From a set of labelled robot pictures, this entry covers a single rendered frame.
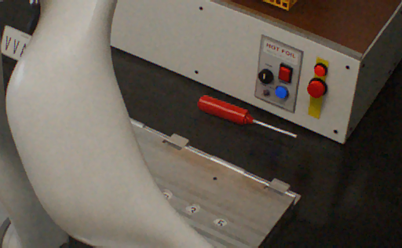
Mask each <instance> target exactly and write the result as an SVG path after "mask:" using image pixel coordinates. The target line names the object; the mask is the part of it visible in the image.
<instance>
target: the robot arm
mask: <svg viewBox="0 0 402 248"><path fill-rule="evenodd" d="M0 1H3V0H0ZM117 1H118V0H39V2H40V5H41V13H40V16H39V19H38V23H37V26H36V29H35V32H34V34H33V35H32V37H31V40H30V41H29V42H28V44H27V46H26V49H25V50H24V51H23V53H22V55H21V57H20V59H19V60H18V62H17V64H16V66H15V69H14V71H13V73H12V76H11V79H10V81H9V84H8V87H7V92H6V97H5V89H4V82H3V69H2V51H1V38H0V248H69V235H70V236H71V237H73V238H74V239H77V240H78V241H79V242H81V243H84V244H86V245H89V246H92V247H96V248H215V247H213V245H212V244H210V243H209V242H208V241H207V240H206V239H204V238H203V237H202V236H201V235H200V234H199V233H198V232H197V231H196V230H195V229H194V228H193V227H192V226H191V225H190V224H189V223H188V222H187V221H186V220H185V219H184V218H183V217H182V216H181V215H180V214H179V213H178V212H177V211H176V209H175V208H174V207H173V205H172V203H171V202H170V201H169V200H168V198H167V197H166V196H165V195H164V193H163V191H162V190H161V189H160V187H159V185H158V184H157V183H156V181H155V179H154V177H153V176H152V173H151V171H150V169H149V168H148V165H147V163H146V162H145V160H144V155H143V153H142V150H141V147H140V145H139V143H138V140H137V137H136V135H135V132H134V130H133V126H132V123H131V121H130V117H129V116H128V113H127V111H126V107H125V106H126V105H125V102H124V100H123V98H122V94H121V92H120V89H119V86H118V83H117V81H116V78H115V72H114V68H113V65H112V61H111V50H110V47H111V26H112V21H113V16H114V12H115V7H116V4H117ZM5 103H6V105H5Z"/></svg>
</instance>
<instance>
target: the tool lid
mask: <svg viewBox="0 0 402 248"><path fill-rule="evenodd" d="M130 121H131V123H132V126H133V130H134V132H135V135H136V137H137V140H138V143H139V145H140V147H141V150H142V153H143V155H144V160H145V162H146V163H147V165H148V168H149V169H150V171H151V173H152V176H153V177H154V179H155V181H156V183H157V184H158V185H159V187H160V189H161V190H162V191H163V192H167V193H170V195H171V198H170V199H168V200H169V201H170V202H171V203H172V205H173V207H174V208H175V209H176V211H177V212H178V213H179V214H180V215H181V216H182V217H183V218H184V219H185V220H186V221H187V222H188V223H189V224H190V225H191V226H192V227H193V228H194V229H195V230H196V231H197V232H198V233H199V234H200V235H201V236H202V237H203V238H204V239H206V240H207V241H208V242H209V243H210V244H212V245H213V247H215V248H262V247H263V246H264V244H265V243H266V241H267V240H268V239H269V238H270V237H271V235H272V233H273V232H274V231H275V230H276V228H277V227H278V226H279V224H280V222H281V221H282V220H283V219H284V218H285V216H286V215H287V214H288V213H289V211H290V210H291V208H292V207H293V206H294V201H295V197H293V196H291V195H288V194H287V193H285V194H284V196H281V195H277V194H276V193H273V192H270V191H268V190H266V189H265V188H266V184H264V183H261V182H260V181H256V180H254V179H252V178H250V177H248V176H245V175H243V174H244V173H245V172H246V170H244V169H243V168H241V167H239V166H234V165H233V164H231V163H228V162H226V161H224V160H222V159H219V158H218V157H216V156H212V157H211V159H208V158H206V157H203V156H201V155H199V154H197V153H195V152H193V151H191V150H189V149H187V148H184V147H183V148H182V149H181V150H178V149H176V148H173V147H171V146H169V145H168V144H165V139H164V138H161V137H159V136H157V135H155V134H153V133H150V132H148V131H147V130H144V129H142V127H145V125H144V124H143V123H141V122H138V121H137V120H135V119H132V118H130ZM190 205H194V206H197V207H198V208H199V211H197V212H195V213H190V212H188V211H187V210H186V209H185V208H186V207H187V206H190ZM217 218H222V219H225V220H226V221H227V222H228V223H227V224H226V225H225V226H217V225H216V224H215V223H214V220H215V219H217Z"/></svg>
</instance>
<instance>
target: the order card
mask: <svg viewBox="0 0 402 248"><path fill-rule="evenodd" d="M31 37H32V36H30V35H28V34H25V33H23V32H21V31H19V30H18V31H17V30H16V29H14V28H12V27H9V26H5V29H4V32H3V36H2V42H1V51H2V53H3V54H5V55H6V56H8V57H12V58H13V59H14V60H19V59H20V57H21V55H22V53H23V51H24V50H25V49H26V46H27V44H28V42H29V41H30V40H31Z"/></svg>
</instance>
